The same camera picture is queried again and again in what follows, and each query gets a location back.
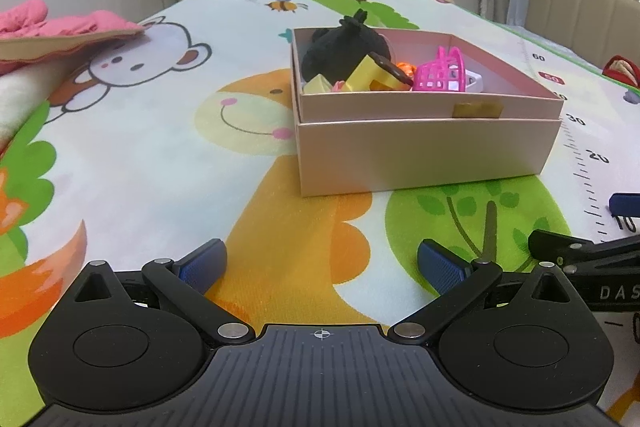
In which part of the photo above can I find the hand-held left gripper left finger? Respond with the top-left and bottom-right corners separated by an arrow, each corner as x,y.
74,238 -> 257,344

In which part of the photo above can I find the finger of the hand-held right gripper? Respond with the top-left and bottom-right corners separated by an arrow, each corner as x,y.
609,193 -> 640,214
528,229 -> 640,275

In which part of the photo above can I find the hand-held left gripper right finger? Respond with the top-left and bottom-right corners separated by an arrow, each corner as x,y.
386,238 -> 576,344

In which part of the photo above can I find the pink cardboard box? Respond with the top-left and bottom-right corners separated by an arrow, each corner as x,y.
290,26 -> 566,198

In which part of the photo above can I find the small white box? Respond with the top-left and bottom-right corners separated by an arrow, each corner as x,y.
447,64 -> 485,94

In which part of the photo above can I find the pink toy net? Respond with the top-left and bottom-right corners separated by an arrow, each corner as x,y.
412,46 -> 471,94

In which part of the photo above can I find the yellow toy block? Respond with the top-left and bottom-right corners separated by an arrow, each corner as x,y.
367,52 -> 416,92

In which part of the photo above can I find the yellow toy cheese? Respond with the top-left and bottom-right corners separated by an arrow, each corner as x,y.
345,56 -> 382,92

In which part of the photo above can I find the black plush toy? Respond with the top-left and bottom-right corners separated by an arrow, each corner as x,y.
301,8 -> 393,82

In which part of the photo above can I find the animal print play mat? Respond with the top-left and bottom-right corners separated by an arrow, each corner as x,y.
0,0 -> 640,427

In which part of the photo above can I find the red and white object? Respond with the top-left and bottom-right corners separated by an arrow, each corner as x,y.
602,54 -> 640,86

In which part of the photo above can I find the beige padded headboard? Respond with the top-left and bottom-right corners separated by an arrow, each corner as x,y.
522,0 -> 640,68

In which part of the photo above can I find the white fleece blanket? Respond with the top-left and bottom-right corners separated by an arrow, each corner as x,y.
0,67 -> 51,148

